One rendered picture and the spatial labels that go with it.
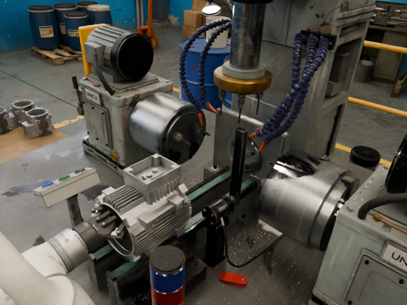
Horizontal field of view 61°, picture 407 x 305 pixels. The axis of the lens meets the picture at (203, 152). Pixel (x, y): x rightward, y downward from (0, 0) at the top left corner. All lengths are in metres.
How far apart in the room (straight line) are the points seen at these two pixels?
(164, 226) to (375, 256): 0.50
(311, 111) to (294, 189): 0.35
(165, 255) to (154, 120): 0.72
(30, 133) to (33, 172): 1.72
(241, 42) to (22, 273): 0.76
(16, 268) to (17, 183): 0.97
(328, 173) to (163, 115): 0.60
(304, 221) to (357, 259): 0.15
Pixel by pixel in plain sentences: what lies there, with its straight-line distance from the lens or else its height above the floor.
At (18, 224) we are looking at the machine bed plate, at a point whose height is 0.80.
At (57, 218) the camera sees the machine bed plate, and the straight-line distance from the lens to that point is 1.37.
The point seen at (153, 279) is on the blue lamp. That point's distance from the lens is 0.61.
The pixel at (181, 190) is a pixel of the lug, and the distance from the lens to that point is 0.95.
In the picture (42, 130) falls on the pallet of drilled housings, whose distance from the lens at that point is 3.33.
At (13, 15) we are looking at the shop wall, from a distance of 6.72.
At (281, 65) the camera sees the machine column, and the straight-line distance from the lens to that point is 1.23.
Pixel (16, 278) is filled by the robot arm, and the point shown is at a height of 1.20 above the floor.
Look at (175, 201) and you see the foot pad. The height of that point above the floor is 1.08.
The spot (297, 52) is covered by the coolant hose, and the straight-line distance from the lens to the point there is 1.02.
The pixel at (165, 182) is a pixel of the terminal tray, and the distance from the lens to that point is 0.92.
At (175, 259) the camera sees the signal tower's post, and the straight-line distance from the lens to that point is 0.60.
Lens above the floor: 1.67
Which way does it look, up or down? 31 degrees down
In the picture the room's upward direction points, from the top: 3 degrees clockwise
